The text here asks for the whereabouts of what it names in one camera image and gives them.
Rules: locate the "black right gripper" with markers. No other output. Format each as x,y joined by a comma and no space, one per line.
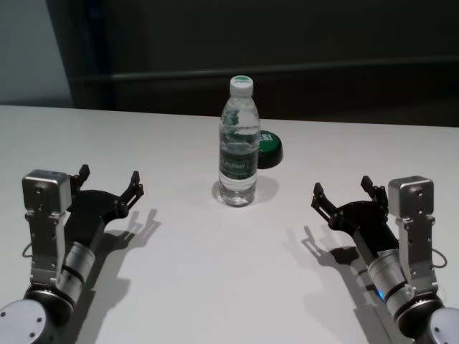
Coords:
365,222

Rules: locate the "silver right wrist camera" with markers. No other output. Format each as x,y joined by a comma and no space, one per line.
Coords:
412,197

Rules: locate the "clear green-label water bottle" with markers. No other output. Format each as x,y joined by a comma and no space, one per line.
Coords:
238,161

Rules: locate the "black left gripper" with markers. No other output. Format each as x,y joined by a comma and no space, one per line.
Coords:
95,211

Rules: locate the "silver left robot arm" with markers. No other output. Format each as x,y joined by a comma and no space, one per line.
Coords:
77,263

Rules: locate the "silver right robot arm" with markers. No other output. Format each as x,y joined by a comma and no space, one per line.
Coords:
389,276

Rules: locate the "dark blue vertical post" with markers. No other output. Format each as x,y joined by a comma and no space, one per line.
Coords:
97,53

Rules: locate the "green YES push button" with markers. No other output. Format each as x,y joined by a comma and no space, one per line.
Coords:
270,147

